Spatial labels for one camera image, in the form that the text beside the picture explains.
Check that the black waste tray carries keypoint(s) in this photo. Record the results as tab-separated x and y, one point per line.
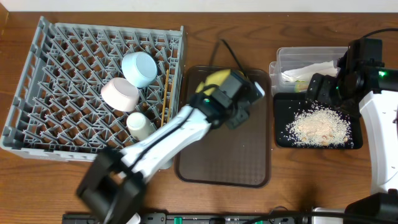
286	104

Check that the light blue bowl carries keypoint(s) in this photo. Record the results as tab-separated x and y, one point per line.
139	68

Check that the grey plastic dishwasher rack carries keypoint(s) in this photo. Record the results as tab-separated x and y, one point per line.
58	113

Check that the white napkin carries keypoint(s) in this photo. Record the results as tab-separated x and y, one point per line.
305	74

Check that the white bowl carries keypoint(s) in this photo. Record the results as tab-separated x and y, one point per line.
119	94

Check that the yellow green wrapper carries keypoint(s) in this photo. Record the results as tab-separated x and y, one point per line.
301	86

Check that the wooden chopstick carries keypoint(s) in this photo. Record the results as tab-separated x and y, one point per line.
170	100
165	97

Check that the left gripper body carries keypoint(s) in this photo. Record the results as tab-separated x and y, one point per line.
237	118

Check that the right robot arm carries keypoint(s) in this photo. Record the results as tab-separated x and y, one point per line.
365	87

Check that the clear plastic waste bin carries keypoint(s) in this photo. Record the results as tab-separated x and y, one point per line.
289	58

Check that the brown plastic serving tray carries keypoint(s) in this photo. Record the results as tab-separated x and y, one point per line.
238	157

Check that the yellow round plate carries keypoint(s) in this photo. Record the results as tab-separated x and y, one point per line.
220	77

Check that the spilled rice pile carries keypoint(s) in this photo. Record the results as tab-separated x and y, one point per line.
319	126

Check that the small white cup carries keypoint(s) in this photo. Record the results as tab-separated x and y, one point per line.
139	126

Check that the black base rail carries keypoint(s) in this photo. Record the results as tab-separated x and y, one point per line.
278	215

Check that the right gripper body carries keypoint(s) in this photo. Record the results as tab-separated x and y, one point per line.
329	91

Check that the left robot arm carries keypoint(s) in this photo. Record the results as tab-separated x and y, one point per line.
115	184

